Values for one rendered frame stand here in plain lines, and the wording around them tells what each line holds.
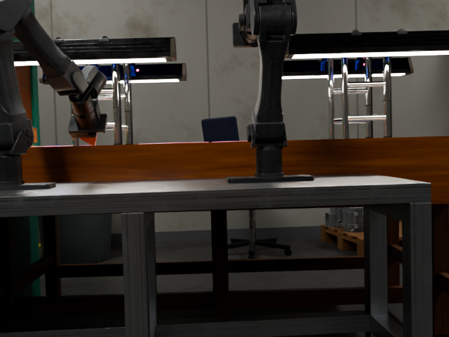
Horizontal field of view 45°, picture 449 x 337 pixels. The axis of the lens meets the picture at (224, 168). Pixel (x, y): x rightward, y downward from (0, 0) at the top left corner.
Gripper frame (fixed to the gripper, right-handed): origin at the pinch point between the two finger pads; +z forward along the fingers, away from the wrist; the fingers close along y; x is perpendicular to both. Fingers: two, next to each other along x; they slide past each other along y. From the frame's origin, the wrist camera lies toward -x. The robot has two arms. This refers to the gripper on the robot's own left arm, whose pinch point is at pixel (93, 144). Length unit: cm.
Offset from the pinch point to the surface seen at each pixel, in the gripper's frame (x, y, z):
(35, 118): -84, 55, 75
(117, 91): -36.4, -0.7, 13.6
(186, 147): 10.2, -28.0, -9.3
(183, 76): -68, -22, 35
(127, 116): -47, 0, 36
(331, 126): -42, -82, 40
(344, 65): -42, -82, 9
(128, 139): -40, 0, 42
